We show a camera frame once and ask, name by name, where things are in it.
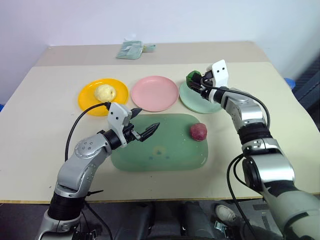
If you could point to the dark red toy fruit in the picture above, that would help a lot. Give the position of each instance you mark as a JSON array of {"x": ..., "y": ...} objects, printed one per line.
[{"x": 198, "y": 131}]

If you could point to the grey white shoe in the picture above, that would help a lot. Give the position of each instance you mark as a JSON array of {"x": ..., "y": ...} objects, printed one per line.
[{"x": 225, "y": 212}]

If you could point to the pink round plate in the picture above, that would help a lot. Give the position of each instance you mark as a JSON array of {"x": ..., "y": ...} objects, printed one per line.
[{"x": 155, "y": 93}]

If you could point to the dark slatted object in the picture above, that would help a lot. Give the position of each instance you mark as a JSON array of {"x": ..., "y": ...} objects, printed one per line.
[{"x": 308, "y": 82}]

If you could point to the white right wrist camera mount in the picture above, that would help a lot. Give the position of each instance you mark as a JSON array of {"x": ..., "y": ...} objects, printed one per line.
[{"x": 220, "y": 72}]

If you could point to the yellow round plate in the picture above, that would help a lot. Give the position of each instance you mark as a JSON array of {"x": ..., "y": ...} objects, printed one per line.
[{"x": 87, "y": 100}]

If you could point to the pale yellow toy potato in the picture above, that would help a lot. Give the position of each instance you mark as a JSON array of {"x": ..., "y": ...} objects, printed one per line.
[{"x": 105, "y": 93}]

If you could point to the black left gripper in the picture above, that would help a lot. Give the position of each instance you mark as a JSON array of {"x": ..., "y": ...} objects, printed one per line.
[{"x": 131, "y": 133}]

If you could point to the teal folded cloth bag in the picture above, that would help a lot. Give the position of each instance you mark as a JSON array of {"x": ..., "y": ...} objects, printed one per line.
[{"x": 130, "y": 50}]

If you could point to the small metal buckle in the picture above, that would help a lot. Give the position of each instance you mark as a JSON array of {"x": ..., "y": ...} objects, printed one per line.
[{"x": 221, "y": 226}]

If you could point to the blue round object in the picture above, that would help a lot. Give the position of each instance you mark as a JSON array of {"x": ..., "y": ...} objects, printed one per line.
[{"x": 291, "y": 83}]

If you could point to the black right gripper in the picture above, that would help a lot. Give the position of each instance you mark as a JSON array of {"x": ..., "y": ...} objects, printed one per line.
[{"x": 207, "y": 81}]

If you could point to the light green round plate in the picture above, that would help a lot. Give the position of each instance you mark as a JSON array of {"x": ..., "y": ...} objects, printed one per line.
[{"x": 192, "y": 102}]

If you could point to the green toy vegetable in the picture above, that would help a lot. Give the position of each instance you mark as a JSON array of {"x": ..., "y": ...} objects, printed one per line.
[{"x": 193, "y": 74}]

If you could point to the green rectangular tray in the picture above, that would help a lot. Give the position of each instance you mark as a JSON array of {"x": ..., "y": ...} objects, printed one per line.
[{"x": 162, "y": 150}]

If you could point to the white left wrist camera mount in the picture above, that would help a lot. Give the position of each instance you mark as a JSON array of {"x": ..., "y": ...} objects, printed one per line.
[{"x": 117, "y": 115}]

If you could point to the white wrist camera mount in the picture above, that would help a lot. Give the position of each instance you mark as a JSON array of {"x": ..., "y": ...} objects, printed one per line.
[
  {"x": 220, "y": 72},
  {"x": 117, "y": 115}
]

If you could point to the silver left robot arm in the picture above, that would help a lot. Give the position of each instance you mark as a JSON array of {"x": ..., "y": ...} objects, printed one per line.
[{"x": 75, "y": 170}]

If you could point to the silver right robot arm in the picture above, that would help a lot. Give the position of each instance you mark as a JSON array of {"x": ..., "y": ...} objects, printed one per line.
[{"x": 270, "y": 165}]

